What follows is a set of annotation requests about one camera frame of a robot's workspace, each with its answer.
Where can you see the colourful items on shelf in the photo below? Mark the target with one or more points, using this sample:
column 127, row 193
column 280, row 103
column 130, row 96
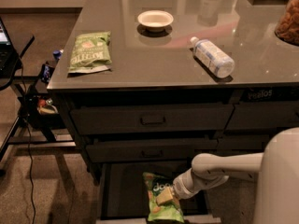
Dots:
column 46, row 107

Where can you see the clear plastic water bottle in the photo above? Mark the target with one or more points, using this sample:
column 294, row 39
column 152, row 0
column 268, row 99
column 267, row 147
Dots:
column 213, row 58

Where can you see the top right drawer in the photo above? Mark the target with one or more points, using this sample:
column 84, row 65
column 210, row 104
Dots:
column 264, row 115

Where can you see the dark blue can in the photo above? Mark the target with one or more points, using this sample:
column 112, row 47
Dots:
column 47, row 72

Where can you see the orange snack jar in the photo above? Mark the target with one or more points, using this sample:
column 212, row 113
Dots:
column 287, row 28

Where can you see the black side table stand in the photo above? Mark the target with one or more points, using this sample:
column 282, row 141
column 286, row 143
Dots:
column 28, row 89

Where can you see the open bottom drawer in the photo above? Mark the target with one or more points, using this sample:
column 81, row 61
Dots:
column 123, row 197

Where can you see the black laptop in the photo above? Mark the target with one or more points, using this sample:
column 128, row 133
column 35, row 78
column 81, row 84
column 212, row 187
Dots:
column 8, row 54

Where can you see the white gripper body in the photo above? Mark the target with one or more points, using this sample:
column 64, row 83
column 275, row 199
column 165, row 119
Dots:
column 179, row 187

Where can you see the green rice chip bag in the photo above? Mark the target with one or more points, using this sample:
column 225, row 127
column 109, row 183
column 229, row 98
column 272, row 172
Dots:
column 171, row 211

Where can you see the white paper bowl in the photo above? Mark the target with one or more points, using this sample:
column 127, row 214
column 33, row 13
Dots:
column 155, row 20

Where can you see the blue capped bottle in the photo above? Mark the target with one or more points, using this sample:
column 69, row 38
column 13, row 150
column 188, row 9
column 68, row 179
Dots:
column 57, row 54

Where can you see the middle left drawer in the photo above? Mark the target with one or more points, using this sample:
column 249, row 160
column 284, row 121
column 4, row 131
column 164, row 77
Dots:
column 148, row 150

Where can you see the middle right drawer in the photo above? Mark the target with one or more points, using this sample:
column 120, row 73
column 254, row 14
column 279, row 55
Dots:
column 243, row 142

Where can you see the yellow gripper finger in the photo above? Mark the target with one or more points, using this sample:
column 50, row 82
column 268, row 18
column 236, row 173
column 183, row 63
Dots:
column 166, row 196

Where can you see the green kettle chip bag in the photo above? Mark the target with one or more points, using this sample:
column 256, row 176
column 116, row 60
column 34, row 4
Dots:
column 90, row 54

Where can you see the top left drawer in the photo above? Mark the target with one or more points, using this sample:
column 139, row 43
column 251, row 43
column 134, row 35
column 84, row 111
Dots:
column 151, row 118

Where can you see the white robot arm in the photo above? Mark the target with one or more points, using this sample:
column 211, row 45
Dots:
column 277, row 196

